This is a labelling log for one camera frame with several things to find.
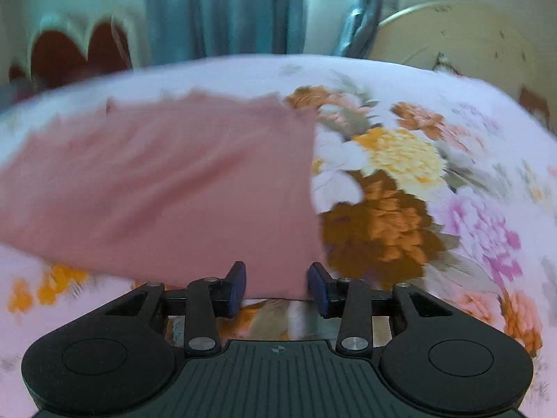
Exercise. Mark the wide blue-grey curtain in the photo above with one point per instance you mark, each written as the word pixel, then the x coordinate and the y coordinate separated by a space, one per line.
pixel 226 8

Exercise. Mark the tied blue-grey curtain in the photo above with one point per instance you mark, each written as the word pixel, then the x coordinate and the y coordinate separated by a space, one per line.
pixel 367 17

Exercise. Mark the brown patterned pillow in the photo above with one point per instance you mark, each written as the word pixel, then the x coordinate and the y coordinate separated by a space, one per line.
pixel 534 101

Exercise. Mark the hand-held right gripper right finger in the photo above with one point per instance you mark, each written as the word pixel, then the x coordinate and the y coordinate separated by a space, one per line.
pixel 317 289

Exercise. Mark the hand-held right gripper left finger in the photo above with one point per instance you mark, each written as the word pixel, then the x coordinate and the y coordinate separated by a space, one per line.
pixel 237 287

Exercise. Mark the pink sweatshirt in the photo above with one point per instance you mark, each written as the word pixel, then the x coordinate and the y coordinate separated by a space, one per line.
pixel 174 183

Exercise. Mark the cream round headboard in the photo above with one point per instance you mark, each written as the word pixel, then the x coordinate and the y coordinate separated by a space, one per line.
pixel 470 39

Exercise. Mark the floral bed sheet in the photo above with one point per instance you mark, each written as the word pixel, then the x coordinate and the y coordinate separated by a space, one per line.
pixel 435 183

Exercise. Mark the red scalloped headboard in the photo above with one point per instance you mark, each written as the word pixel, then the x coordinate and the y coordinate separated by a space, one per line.
pixel 56 61

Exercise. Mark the small floral pillow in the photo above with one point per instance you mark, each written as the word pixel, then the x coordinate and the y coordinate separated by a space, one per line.
pixel 446 63

